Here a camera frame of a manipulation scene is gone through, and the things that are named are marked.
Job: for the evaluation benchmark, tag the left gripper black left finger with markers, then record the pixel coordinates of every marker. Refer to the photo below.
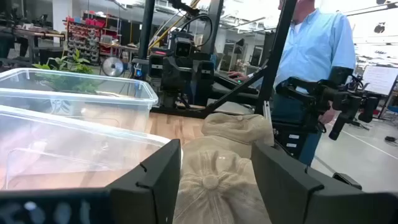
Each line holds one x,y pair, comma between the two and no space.
146,193

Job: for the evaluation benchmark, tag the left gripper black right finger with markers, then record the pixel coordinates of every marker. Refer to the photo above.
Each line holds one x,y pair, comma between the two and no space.
289,193

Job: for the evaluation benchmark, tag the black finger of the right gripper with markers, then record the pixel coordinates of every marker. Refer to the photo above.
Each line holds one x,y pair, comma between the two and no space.
206,76
155,70

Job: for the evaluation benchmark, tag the beige socks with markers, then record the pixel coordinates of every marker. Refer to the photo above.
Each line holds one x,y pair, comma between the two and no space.
214,193

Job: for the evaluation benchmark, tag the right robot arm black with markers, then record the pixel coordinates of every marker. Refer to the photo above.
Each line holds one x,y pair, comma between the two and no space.
169,99

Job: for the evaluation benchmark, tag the person's hand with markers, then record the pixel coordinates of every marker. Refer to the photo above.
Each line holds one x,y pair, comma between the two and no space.
237,76

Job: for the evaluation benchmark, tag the yellow rod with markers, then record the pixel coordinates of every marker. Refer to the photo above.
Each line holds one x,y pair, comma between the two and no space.
169,31

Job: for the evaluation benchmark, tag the round silver disc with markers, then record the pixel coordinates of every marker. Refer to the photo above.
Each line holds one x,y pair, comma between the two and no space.
112,67

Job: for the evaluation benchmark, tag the black box with labels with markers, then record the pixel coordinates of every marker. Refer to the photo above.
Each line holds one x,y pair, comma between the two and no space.
292,140

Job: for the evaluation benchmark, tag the clear plastic bin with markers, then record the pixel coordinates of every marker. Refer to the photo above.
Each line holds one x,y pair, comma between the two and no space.
109,105
62,149

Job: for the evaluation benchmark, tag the shelf rack with red bins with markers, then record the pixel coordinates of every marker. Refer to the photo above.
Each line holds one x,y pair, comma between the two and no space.
84,37

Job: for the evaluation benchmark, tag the green plant in white pot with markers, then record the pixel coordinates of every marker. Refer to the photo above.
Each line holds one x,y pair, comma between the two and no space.
74,67

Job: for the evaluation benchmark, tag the person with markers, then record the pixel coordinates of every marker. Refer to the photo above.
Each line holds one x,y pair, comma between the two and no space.
311,46

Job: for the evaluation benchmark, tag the small black floor object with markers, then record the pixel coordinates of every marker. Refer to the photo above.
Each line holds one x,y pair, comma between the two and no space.
390,139

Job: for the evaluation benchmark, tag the workbench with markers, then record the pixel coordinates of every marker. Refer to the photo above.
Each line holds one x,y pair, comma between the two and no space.
31,32

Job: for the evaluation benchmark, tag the whiteboard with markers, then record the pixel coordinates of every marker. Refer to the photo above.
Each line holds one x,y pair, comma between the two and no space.
379,79

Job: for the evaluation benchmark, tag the black ceiling spotlight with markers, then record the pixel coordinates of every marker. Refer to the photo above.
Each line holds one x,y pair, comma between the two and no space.
379,28

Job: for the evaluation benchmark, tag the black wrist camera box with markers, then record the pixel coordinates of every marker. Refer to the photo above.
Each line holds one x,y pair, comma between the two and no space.
183,46

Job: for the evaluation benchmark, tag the black diagonal frame brace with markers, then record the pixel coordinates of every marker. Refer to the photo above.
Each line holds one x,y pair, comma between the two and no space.
236,90

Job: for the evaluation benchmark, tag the black frame base beam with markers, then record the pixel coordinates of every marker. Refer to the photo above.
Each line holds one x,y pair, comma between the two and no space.
186,112

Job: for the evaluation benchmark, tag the black frame post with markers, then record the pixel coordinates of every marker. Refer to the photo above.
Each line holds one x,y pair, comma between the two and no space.
146,28
216,25
280,46

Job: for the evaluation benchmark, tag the silver aluminium frame rail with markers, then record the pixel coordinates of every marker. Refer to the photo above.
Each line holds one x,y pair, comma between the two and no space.
266,115

